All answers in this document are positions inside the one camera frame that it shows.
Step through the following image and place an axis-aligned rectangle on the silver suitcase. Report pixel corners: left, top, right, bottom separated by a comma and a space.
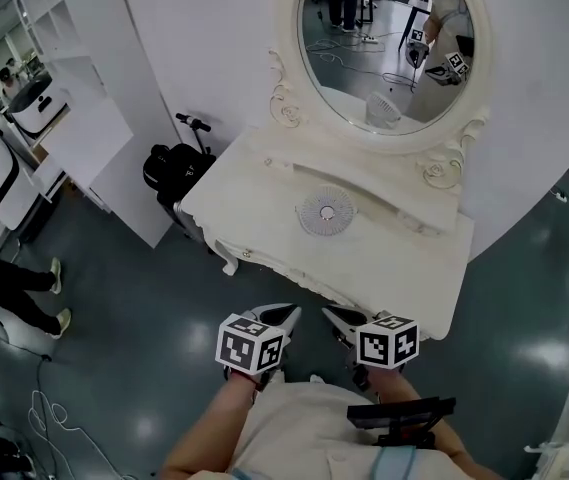
161, 200, 210, 242

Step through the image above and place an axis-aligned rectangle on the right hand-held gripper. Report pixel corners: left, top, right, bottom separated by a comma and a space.
321, 305, 420, 402

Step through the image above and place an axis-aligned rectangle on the black scooter handlebar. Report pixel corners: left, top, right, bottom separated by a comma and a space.
174, 112, 215, 157

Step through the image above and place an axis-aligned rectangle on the light blue neck strap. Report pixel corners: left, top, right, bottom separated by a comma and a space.
371, 445, 418, 480

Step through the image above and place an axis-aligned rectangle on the white ornate dressing table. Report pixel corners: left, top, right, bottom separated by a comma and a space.
182, 125, 476, 342

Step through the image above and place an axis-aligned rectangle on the black chest-mounted device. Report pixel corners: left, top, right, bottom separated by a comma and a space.
347, 396, 458, 449

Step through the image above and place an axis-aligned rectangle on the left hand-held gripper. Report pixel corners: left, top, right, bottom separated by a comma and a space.
215, 303, 303, 393

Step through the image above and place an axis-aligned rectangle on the black backpack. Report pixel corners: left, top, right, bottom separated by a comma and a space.
142, 142, 218, 209

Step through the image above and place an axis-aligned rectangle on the oval mirror white carved frame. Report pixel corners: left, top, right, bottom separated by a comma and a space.
267, 0, 493, 192

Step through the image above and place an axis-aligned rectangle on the white floor cable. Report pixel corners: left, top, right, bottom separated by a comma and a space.
28, 390, 135, 480

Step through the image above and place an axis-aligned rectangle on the small white desk fan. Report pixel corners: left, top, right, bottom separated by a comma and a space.
294, 185, 359, 239

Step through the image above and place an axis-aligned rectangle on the person's left forearm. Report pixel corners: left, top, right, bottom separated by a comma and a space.
158, 375, 260, 480

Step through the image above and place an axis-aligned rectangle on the white open shelf unit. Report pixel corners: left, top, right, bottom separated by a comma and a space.
13, 0, 110, 69

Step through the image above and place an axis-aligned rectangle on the black floor cable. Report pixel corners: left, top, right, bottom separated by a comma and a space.
0, 302, 53, 364

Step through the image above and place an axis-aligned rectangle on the person's light dress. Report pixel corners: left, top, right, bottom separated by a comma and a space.
228, 380, 505, 480

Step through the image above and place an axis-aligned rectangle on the white shelf desk unit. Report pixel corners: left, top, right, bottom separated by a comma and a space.
28, 57, 175, 249

